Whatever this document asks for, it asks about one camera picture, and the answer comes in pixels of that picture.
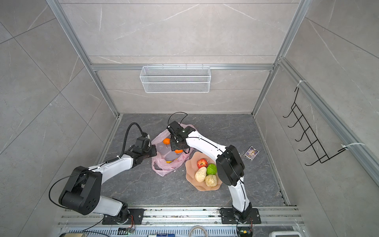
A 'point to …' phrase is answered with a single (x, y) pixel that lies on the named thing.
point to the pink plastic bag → (164, 160)
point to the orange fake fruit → (166, 141)
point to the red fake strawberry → (202, 163)
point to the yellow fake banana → (169, 162)
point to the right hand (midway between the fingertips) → (176, 145)
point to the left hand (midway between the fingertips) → (154, 145)
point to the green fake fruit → (211, 169)
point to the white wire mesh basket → (175, 79)
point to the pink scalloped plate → (192, 168)
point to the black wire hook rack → (321, 154)
